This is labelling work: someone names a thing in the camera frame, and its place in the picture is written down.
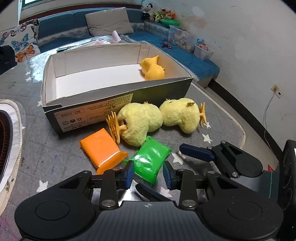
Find blue sofa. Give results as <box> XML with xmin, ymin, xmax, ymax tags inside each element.
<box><xmin>38</xmin><ymin>8</ymin><xmax>220</xmax><ymax>87</ymax></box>

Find open cardboard shoe box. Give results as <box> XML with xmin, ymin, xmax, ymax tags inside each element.
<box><xmin>41</xmin><ymin>43</ymin><xmax>194</xmax><ymax>135</ymax></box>

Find small clear plastic box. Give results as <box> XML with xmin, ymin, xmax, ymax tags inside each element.
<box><xmin>193</xmin><ymin>45</ymin><xmax>214</xmax><ymax>60</ymax></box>

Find small red toy car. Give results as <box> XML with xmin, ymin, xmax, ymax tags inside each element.
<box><xmin>161</xmin><ymin>42</ymin><xmax>172</xmax><ymax>49</ymax></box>

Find plastic bags on table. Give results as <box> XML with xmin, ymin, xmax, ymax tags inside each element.
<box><xmin>57</xmin><ymin>31</ymin><xmax>138</xmax><ymax>53</ymax></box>

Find white wall cable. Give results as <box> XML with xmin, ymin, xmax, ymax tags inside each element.
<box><xmin>263</xmin><ymin>92</ymin><xmax>284</xmax><ymax>152</ymax></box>

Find butterfly print pillow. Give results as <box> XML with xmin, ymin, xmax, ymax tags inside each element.
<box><xmin>1</xmin><ymin>19</ymin><xmax>41</xmax><ymax>63</ymax></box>

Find dark backpack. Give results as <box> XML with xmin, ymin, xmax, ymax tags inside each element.
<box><xmin>0</xmin><ymin>45</ymin><xmax>17</xmax><ymax>75</ymax></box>

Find black white plush cow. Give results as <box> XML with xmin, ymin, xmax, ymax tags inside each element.
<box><xmin>141</xmin><ymin>3</ymin><xmax>153</xmax><ymax>20</ymax></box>

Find orange plush fox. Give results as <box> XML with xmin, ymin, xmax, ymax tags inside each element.
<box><xmin>165</xmin><ymin>10</ymin><xmax>176</xmax><ymax>20</ymax></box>

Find grey cushion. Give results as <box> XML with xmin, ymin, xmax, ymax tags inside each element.
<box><xmin>85</xmin><ymin>7</ymin><xmax>134</xmax><ymax>37</ymax></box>

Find orange clay packet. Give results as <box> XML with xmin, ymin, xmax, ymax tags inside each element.
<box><xmin>80</xmin><ymin>128</ymin><xmax>128</xmax><ymax>175</ymax></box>

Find yellow plush chick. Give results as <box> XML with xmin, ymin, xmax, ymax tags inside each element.
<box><xmin>106</xmin><ymin>101</ymin><xmax>163</xmax><ymax>147</ymax></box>
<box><xmin>159</xmin><ymin>98</ymin><xmax>208</xmax><ymax>133</ymax></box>

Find brown plush toy green vest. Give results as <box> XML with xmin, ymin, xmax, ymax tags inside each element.
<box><xmin>149</xmin><ymin>9</ymin><xmax>167</xmax><ymax>23</ymax></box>

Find yellow rubber duck toy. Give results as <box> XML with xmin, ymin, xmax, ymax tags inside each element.
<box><xmin>139</xmin><ymin>55</ymin><xmax>165</xmax><ymax>81</ymax></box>

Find green clay packet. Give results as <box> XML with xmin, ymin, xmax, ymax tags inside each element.
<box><xmin>123</xmin><ymin>136</ymin><xmax>171</xmax><ymax>185</ymax></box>

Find round black induction cooker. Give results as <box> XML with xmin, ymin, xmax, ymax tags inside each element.
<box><xmin>1</xmin><ymin>99</ymin><xmax>23</xmax><ymax>213</ymax></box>

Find clear plastic toy bin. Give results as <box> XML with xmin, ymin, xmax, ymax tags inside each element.
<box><xmin>168</xmin><ymin>25</ymin><xmax>198</xmax><ymax>53</ymax></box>

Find wall power socket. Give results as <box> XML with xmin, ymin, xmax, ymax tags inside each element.
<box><xmin>271</xmin><ymin>84</ymin><xmax>282</xmax><ymax>98</ymax></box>

